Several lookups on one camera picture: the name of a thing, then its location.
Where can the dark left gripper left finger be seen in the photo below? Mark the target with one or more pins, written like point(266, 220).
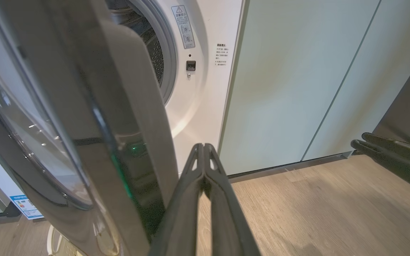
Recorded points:
point(176, 220)

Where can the pale green cabinet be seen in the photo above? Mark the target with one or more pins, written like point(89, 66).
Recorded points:
point(279, 89)

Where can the cream perforated laundry basket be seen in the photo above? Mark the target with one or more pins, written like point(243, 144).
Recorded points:
point(53, 241)

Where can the black washing machine door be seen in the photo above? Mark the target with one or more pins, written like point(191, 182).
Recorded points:
point(66, 106)

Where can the blue energy label sticker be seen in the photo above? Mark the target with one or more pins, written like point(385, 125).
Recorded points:
point(27, 208)

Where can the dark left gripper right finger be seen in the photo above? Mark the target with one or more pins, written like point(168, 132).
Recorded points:
point(226, 220)

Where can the grey warning sticker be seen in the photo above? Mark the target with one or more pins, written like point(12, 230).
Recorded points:
point(183, 26)

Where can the white front-load washing machine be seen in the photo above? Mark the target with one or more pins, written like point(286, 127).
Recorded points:
point(205, 106)

